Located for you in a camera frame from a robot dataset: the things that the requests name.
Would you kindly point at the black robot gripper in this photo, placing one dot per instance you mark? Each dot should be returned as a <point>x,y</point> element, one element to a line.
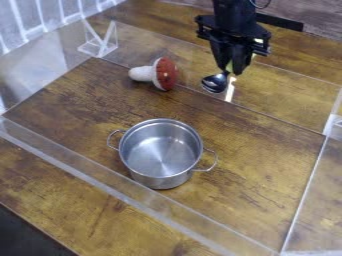
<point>234,22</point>

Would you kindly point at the green handled metal spoon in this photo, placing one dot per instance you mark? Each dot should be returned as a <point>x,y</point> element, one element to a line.
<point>215,83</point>

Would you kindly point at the black bar on table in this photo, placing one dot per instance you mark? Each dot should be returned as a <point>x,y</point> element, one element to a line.
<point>279,22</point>

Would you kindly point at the red white toy mushroom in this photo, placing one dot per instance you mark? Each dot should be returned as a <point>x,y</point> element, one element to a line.
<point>161,73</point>

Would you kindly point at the stainless steel pot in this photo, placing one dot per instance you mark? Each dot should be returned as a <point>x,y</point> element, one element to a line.
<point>161,151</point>

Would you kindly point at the clear acrylic triangular bracket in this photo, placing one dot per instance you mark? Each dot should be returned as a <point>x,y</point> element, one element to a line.
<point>99,46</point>

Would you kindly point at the clear acrylic enclosure wall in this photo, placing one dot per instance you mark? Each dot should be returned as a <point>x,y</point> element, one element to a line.
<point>40,34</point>

